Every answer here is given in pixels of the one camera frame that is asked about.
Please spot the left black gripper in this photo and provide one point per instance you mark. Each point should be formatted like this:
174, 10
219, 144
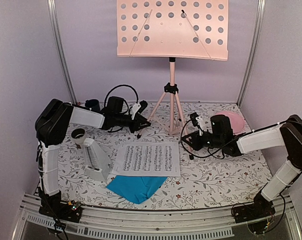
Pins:
137, 119

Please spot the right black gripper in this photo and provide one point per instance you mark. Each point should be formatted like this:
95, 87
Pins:
196, 144

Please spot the sheet music paper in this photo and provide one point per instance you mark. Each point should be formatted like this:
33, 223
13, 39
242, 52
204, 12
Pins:
148, 159

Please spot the white metronome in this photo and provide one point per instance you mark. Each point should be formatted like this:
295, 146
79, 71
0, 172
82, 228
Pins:
97, 162

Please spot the pink music stand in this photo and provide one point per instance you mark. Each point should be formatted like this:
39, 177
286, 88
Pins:
172, 29

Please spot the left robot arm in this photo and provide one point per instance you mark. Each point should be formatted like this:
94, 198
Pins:
51, 129

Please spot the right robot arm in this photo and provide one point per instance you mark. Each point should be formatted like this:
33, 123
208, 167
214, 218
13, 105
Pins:
286, 135

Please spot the pink plate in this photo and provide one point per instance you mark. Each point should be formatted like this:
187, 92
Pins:
237, 121

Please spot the dark blue cup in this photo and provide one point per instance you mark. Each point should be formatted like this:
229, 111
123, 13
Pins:
93, 105

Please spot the blue cloth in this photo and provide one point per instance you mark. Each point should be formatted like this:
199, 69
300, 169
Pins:
136, 189

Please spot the paper coffee cup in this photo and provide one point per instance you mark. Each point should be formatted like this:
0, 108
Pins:
78, 136

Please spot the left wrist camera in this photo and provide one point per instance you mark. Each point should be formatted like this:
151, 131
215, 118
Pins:
137, 108

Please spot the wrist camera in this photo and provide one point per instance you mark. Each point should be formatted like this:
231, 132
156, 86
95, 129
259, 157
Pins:
198, 121
137, 108

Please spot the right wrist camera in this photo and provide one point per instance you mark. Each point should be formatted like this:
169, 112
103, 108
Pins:
198, 121

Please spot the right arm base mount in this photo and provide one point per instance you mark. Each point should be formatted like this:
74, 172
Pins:
261, 217

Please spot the front aluminium rail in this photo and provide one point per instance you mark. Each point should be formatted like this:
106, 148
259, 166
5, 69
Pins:
115, 224

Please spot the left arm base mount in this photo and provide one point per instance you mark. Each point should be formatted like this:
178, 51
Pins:
71, 211

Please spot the left aluminium post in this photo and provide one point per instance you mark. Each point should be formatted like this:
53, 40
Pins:
59, 45

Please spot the aluminium post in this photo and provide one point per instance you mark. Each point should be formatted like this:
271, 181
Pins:
253, 48
59, 45

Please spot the right aluminium post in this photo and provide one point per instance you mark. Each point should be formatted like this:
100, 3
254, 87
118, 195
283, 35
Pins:
253, 48

